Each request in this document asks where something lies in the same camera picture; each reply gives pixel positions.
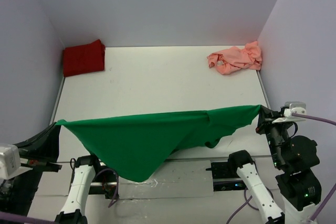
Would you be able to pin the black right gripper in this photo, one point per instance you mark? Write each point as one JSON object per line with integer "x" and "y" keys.
{"x": 266, "y": 116}

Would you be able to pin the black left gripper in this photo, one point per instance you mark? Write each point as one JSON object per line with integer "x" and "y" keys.
{"x": 45, "y": 143}

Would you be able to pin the green t-shirt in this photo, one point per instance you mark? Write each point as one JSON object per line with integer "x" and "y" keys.
{"x": 135, "y": 146}

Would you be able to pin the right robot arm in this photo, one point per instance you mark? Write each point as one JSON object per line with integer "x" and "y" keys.
{"x": 294, "y": 156}

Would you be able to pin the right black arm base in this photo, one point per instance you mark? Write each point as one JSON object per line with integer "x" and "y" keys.
{"x": 224, "y": 179}

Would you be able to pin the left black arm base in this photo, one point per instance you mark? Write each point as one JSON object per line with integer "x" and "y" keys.
{"x": 104, "y": 184}

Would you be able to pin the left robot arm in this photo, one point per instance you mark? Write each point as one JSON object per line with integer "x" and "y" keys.
{"x": 17, "y": 194}

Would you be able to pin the pink crumpled t-shirt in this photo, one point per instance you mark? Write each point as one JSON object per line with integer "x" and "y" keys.
{"x": 228, "y": 61}

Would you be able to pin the red folded t-shirt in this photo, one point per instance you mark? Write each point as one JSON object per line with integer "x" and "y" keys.
{"x": 84, "y": 59}

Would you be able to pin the silver taped cover plate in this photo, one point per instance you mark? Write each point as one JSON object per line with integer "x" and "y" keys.
{"x": 185, "y": 179}

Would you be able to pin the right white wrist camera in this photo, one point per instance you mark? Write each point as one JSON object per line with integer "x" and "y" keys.
{"x": 288, "y": 110}

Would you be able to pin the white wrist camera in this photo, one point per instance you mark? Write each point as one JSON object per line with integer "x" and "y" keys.
{"x": 10, "y": 161}
{"x": 288, "y": 110}

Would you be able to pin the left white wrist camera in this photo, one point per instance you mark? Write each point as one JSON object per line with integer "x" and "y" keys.
{"x": 10, "y": 161}

